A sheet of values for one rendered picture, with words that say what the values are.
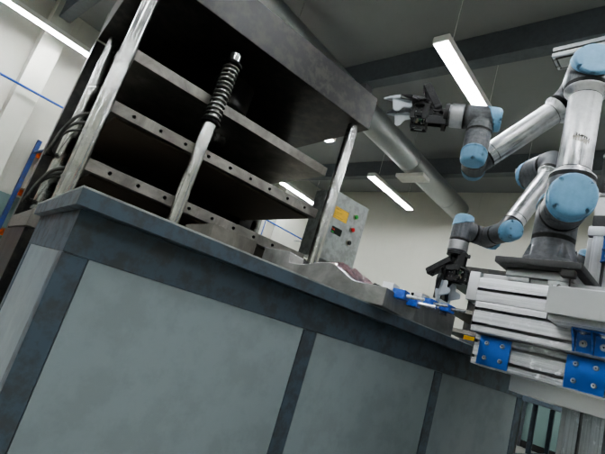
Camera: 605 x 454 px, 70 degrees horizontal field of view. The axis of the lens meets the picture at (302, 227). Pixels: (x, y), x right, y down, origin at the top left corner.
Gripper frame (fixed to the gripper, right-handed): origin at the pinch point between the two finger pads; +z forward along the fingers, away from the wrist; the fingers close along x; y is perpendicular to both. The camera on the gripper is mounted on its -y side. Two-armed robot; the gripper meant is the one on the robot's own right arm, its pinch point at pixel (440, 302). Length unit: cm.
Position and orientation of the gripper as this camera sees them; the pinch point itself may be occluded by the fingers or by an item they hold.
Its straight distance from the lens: 175.4
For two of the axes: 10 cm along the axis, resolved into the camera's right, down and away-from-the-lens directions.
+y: 6.0, -0.1, -8.0
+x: 7.4, 3.7, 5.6
